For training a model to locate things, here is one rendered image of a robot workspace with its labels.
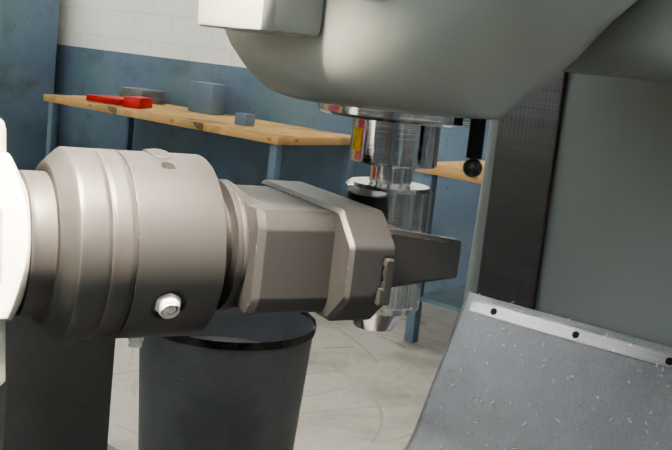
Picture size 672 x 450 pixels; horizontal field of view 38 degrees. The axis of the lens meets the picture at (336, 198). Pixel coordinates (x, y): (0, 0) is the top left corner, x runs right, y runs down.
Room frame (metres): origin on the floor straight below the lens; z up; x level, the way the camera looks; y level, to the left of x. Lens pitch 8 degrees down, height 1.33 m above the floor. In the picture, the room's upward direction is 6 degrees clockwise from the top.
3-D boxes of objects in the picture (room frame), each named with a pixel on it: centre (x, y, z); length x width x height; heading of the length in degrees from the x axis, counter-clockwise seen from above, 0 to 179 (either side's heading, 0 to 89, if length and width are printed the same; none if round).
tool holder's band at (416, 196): (0.52, -0.03, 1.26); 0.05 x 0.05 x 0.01
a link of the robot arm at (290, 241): (0.47, 0.05, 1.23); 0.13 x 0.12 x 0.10; 30
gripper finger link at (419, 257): (0.49, -0.04, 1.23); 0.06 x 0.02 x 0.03; 120
